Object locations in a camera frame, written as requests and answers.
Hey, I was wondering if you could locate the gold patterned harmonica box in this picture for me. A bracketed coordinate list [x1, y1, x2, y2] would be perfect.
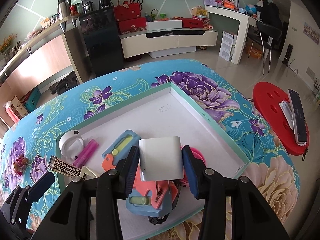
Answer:
[48, 155, 81, 178]

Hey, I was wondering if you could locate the long blue orange utility knife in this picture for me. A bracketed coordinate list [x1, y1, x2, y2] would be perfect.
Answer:
[102, 129, 141, 171]

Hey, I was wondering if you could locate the purple lighter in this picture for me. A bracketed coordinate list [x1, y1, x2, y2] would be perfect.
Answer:
[73, 139, 99, 168]

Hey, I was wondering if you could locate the white charger plug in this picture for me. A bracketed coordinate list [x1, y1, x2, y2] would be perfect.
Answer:
[139, 137, 184, 181]

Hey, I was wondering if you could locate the white smart band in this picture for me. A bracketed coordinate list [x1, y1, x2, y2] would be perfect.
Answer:
[59, 129, 84, 160]

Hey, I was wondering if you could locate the white hair claw clip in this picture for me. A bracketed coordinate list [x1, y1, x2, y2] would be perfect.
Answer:
[79, 165, 100, 180]

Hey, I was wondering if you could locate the pink doll figure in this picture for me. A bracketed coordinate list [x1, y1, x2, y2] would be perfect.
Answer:
[13, 154, 29, 176]

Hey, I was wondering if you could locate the floral blue tablecloth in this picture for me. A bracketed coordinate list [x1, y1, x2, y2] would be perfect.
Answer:
[1, 59, 299, 222]

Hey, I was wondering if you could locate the red paper bag floor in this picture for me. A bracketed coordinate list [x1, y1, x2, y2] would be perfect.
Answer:
[4, 95, 29, 124]

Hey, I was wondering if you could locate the teal white tray box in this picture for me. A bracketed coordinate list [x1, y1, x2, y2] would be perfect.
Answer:
[55, 82, 249, 239]

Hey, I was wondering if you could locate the teal storage crate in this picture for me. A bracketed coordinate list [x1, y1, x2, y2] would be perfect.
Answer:
[22, 87, 41, 113]

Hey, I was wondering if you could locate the red plastic stool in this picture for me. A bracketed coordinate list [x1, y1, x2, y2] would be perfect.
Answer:
[253, 82, 309, 155]

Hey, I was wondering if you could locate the remote control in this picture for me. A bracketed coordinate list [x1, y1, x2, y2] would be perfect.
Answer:
[288, 89, 308, 146]

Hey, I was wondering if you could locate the black bag on floor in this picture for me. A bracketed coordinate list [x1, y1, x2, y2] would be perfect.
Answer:
[49, 71, 79, 95]

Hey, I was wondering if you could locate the wooden curved shelf desk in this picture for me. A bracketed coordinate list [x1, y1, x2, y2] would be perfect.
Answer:
[1, 16, 91, 127]

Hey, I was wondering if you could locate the orange flower vase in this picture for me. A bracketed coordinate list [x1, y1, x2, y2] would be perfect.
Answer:
[0, 34, 17, 54]

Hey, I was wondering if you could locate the white cardboard box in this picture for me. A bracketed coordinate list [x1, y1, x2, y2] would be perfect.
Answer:
[219, 31, 237, 62]

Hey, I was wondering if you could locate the white TV stand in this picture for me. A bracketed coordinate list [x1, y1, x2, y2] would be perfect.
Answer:
[120, 28, 218, 59]

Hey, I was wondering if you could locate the black chair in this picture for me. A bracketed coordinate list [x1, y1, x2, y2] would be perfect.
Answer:
[247, 21, 283, 74]

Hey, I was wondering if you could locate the black water dispenser cabinet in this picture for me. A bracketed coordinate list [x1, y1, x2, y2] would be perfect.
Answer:
[79, 0, 124, 76]

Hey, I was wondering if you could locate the white desk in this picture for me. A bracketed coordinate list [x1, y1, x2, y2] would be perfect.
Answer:
[204, 5, 257, 64]

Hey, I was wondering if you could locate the red gift bag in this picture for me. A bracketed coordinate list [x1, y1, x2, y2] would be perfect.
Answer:
[114, 0, 146, 35]

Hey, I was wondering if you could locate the steel thermos kettle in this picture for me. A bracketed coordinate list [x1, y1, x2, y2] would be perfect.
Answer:
[57, 0, 72, 20]

